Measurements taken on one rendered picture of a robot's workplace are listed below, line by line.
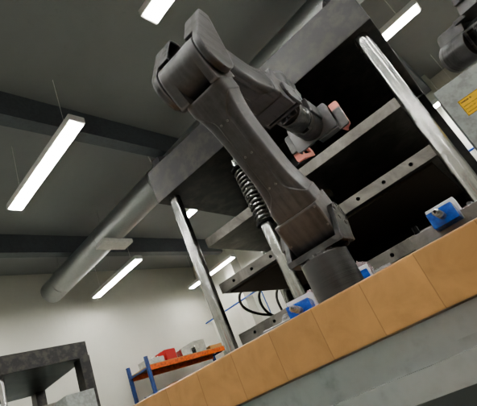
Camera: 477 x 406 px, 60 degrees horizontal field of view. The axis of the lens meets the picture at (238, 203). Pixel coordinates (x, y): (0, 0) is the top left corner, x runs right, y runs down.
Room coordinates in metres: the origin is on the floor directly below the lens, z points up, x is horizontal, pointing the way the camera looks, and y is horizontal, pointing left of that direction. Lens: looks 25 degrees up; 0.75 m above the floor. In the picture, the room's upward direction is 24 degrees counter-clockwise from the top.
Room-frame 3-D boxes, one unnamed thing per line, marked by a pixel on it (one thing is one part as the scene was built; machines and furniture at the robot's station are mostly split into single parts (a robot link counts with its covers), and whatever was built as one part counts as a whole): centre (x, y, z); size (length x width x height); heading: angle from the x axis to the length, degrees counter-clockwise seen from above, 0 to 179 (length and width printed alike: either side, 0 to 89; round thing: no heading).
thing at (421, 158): (1.98, -0.41, 1.26); 1.10 x 0.74 x 0.05; 61
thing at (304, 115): (0.70, -0.17, 1.21); 0.07 x 0.06 x 0.07; 151
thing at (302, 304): (0.72, -0.02, 0.85); 0.13 x 0.05 x 0.05; 168
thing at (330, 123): (0.76, -0.20, 1.20); 0.10 x 0.07 x 0.07; 61
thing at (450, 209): (0.67, -0.29, 0.89); 0.13 x 0.05 x 0.05; 151
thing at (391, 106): (1.99, -0.42, 1.51); 1.10 x 0.70 x 0.05; 61
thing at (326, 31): (1.94, -0.39, 1.75); 1.30 x 0.84 x 0.61; 61
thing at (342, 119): (0.80, -0.26, 1.20); 0.09 x 0.07 x 0.07; 151
